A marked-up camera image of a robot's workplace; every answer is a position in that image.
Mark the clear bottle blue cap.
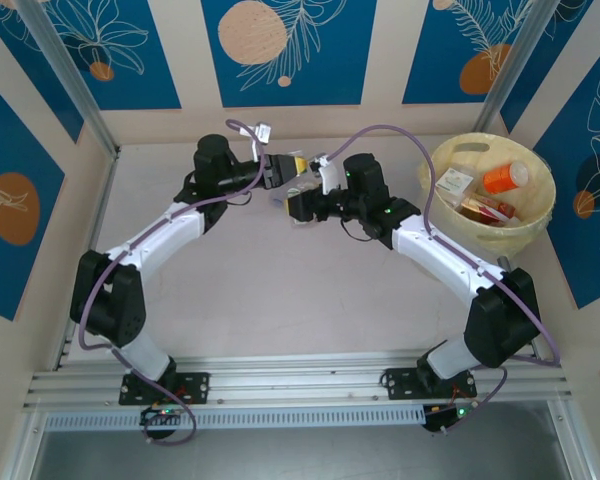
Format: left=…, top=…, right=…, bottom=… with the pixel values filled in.
left=269, top=148, right=309, bottom=207

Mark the square bottle white label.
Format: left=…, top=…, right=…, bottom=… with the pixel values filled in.
left=437, top=167, right=477, bottom=199

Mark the orange label bottle brown cap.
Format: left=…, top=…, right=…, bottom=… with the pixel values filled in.
left=482, top=160, right=530, bottom=195

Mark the red and gold carton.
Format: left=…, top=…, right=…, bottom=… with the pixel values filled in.
left=482, top=198, right=520, bottom=226

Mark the cream plastic bin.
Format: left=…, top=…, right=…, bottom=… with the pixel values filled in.
left=416, top=132, right=557, bottom=261

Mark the grey metal sheet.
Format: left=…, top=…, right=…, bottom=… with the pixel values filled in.
left=29, top=430, right=571, bottom=480

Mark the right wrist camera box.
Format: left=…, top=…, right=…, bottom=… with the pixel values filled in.
left=311, top=154, right=342, bottom=194

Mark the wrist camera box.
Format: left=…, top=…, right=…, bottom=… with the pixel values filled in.
left=248, top=121, right=274, bottom=160
left=311, top=154, right=342, bottom=194

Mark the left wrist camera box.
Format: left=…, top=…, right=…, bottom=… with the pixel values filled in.
left=248, top=121, right=274, bottom=160

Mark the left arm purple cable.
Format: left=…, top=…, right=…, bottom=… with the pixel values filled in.
left=77, top=118, right=274, bottom=445

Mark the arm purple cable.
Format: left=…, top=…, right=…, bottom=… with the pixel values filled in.
left=324, top=124, right=564, bottom=436
left=77, top=118, right=274, bottom=445

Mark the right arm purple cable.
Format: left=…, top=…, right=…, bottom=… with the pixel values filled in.
left=324, top=124, right=564, bottom=436

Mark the aluminium mounting rail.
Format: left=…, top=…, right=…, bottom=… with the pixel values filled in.
left=22, top=349, right=576, bottom=411

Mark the aluminium frame post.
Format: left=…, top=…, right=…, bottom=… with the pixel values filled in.
left=14, top=0, right=121, bottom=159
left=474, top=0, right=551, bottom=131

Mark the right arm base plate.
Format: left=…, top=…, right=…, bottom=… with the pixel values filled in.
left=379, top=367, right=479, bottom=401

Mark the white slotted cable duct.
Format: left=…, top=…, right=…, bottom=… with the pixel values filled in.
left=43, top=404, right=426, bottom=432

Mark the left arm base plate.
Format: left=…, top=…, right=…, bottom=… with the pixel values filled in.
left=118, top=372, right=211, bottom=406

